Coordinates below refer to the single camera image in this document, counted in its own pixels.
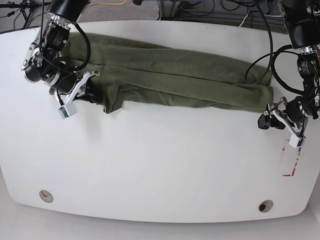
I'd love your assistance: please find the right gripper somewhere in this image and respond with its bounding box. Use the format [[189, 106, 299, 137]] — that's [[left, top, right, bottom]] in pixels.
[[49, 70, 100, 107]]

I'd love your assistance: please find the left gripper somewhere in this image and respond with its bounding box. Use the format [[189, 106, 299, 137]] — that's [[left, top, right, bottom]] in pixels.
[[257, 96, 312, 138]]

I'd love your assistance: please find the green T-shirt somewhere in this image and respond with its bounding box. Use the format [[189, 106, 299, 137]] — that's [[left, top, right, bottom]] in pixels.
[[48, 32, 276, 115]]

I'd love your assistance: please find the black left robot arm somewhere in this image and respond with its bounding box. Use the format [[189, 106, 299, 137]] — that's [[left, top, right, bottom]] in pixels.
[[258, 0, 320, 141]]

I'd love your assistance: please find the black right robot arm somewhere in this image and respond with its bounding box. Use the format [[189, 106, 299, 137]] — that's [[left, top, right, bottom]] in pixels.
[[21, 0, 103, 104]]

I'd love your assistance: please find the red tape rectangle marker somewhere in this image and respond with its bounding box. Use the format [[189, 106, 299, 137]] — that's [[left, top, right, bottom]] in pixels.
[[280, 145, 302, 177]]

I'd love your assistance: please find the right table grommet hole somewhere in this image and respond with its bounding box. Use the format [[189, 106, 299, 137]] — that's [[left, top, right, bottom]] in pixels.
[[258, 200, 274, 213]]

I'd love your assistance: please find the table grommet hole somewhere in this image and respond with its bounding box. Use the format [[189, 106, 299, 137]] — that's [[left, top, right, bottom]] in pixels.
[[39, 190, 54, 203], [258, 200, 274, 213]]

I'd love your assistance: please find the left table grommet hole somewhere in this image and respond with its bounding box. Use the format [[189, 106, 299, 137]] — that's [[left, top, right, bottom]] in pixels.
[[39, 190, 54, 203]]

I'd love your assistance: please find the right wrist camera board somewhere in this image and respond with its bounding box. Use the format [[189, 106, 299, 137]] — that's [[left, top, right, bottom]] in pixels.
[[58, 103, 77, 119]]

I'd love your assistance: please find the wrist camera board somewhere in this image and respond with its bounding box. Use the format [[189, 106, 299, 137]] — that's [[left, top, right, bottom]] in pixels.
[[288, 134, 304, 149], [58, 103, 77, 119]]

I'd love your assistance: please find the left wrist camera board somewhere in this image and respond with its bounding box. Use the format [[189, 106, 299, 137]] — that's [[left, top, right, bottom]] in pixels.
[[288, 134, 304, 149]]

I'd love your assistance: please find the yellow cable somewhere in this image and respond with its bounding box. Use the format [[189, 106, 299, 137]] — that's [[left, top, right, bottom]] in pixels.
[[86, 0, 127, 10]]

